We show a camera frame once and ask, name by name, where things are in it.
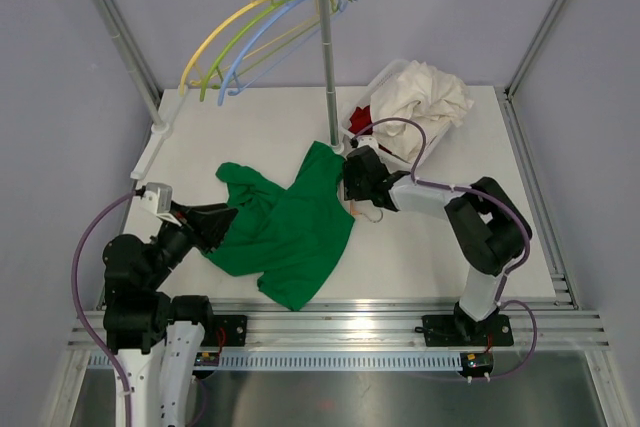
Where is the beige t shirt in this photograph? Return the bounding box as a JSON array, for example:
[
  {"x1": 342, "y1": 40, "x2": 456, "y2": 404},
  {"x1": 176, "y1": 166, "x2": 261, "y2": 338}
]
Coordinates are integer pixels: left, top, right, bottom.
[{"x1": 370, "y1": 60, "x2": 474, "y2": 162}]

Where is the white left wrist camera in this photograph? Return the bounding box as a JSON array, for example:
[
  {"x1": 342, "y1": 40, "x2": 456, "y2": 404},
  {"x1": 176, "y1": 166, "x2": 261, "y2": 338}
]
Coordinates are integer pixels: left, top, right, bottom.
[{"x1": 135, "y1": 182, "x2": 180, "y2": 225}]

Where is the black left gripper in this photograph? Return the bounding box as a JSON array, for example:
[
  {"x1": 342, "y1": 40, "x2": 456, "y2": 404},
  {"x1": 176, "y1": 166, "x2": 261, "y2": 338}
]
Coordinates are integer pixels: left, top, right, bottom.
[{"x1": 146, "y1": 199, "x2": 238, "y2": 289}]

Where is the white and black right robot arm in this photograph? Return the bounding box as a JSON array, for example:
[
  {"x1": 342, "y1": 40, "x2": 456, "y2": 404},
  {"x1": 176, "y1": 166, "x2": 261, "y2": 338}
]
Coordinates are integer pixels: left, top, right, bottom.
[{"x1": 343, "y1": 146, "x2": 533, "y2": 349}]

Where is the green t shirt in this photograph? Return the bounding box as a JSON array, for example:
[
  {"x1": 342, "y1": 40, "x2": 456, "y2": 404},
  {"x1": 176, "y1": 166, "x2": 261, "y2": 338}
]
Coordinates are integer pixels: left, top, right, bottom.
[{"x1": 205, "y1": 142, "x2": 354, "y2": 311}]

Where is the light blue plastic hanger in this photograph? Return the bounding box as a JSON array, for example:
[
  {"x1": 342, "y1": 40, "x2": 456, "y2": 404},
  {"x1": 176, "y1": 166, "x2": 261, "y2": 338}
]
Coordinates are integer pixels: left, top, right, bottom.
[{"x1": 200, "y1": 0, "x2": 357, "y2": 106}]

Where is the red t shirt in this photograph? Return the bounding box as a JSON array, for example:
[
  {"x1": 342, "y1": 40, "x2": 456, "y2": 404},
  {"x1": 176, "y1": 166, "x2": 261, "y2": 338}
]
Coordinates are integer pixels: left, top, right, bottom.
[{"x1": 348, "y1": 105, "x2": 391, "y2": 154}]

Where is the white slotted cable duct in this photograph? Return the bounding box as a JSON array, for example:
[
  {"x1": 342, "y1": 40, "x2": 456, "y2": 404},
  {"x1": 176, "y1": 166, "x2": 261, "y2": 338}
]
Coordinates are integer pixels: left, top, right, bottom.
[{"x1": 193, "y1": 349, "x2": 462, "y2": 372}]

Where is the yellow hanger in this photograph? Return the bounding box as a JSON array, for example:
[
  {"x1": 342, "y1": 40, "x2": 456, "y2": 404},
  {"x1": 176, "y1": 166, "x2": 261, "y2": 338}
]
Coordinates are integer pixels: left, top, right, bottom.
[{"x1": 178, "y1": 0, "x2": 321, "y2": 97}]

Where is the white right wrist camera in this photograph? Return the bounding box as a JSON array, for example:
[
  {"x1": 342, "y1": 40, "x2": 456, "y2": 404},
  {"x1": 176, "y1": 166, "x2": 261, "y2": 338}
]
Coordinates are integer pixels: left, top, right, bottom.
[{"x1": 350, "y1": 135, "x2": 379, "y2": 151}]

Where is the aluminium frame rail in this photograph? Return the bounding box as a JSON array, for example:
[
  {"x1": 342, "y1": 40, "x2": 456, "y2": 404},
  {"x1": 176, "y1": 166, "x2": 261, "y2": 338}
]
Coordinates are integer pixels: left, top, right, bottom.
[{"x1": 211, "y1": 299, "x2": 610, "y2": 351}]

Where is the white plastic basket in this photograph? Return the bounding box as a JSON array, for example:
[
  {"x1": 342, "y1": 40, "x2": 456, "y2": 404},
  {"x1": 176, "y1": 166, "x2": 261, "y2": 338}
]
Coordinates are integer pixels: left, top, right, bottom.
[{"x1": 339, "y1": 60, "x2": 470, "y2": 168}]

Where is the silver clothes rack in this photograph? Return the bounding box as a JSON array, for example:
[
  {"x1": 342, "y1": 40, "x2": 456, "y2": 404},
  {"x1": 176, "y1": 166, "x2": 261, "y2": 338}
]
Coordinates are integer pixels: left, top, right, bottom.
[{"x1": 92, "y1": 0, "x2": 342, "y2": 181}]

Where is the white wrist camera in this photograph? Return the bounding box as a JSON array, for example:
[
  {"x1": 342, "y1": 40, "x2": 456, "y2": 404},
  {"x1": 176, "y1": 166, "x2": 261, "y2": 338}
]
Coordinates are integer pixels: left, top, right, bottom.
[
  {"x1": 135, "y1": 182, "x2": 180, "y2": 225},
  {"x1": 350, "y1": 135, "x2": 379, "y2": 151}
]

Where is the lime green hanger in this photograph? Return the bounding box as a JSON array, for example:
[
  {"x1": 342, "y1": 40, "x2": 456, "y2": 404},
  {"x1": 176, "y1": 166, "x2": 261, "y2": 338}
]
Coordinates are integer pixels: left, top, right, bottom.
[{"x1": 199, "y1": 0, "x2": 351, "y2": 103}]

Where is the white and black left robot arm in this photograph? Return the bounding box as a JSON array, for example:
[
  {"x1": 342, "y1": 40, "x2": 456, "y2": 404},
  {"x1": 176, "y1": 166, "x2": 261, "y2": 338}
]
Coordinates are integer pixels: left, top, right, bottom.
[{"x1": 103, "y1": 202, "x2": 248, "y2": 426}]

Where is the orange hanger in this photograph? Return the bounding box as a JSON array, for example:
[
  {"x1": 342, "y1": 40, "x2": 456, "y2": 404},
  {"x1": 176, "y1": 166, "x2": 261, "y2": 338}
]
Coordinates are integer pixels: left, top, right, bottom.
[{"x1": 349, "y1": 201, "x2": 384, "y2": 223}]

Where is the aluminium corner post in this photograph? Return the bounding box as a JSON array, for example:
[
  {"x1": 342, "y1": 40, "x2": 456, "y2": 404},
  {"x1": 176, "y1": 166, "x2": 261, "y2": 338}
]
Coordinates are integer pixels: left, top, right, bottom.
[{"x1": 504, "y1": 0, "x2": 570, "y2": 101}]

